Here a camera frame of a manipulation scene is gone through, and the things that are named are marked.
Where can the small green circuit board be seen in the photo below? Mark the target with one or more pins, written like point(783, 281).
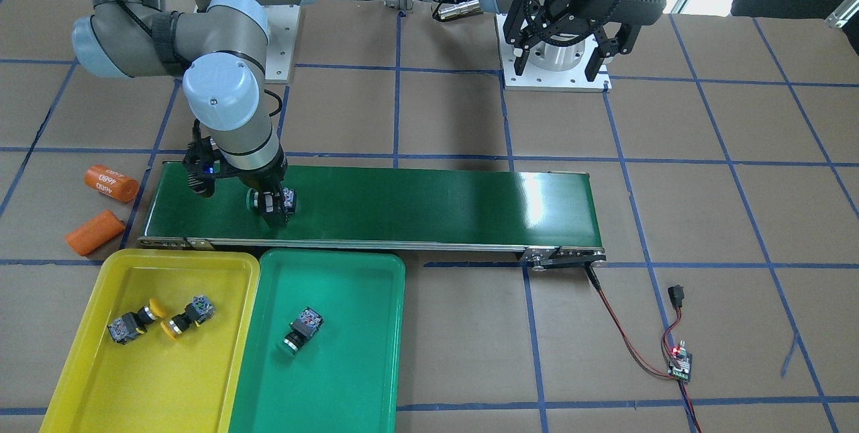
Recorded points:
point(679, 364)

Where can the yellow plastic tray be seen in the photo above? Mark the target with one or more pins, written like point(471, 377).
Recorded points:
point(156, 383)

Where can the green push button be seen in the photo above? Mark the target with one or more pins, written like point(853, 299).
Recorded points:
point(260, 202)
point(301, 330)

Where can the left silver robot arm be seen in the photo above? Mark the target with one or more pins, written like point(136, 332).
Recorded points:
point(610, 31)

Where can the green conveyor belt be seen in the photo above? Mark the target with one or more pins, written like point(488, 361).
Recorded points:
point(549, 217)

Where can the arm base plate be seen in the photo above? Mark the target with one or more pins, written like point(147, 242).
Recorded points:
point(283, 25)
point(550, 68)

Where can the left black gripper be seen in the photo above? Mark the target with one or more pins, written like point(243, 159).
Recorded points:
point(561, 19)

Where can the orange cylinder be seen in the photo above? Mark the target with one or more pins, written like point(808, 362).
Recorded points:
point(108, 181)
point(94, 233)

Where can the green plastic tray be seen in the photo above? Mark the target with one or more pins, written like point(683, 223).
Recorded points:
point(345, 378)

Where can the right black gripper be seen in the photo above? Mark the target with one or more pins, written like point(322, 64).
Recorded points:
point(263, 178)

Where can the yellow mushroom push button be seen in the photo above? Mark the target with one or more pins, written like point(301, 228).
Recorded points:
point(133, 324)

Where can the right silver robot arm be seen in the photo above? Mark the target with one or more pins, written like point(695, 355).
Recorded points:
point(219, 52)

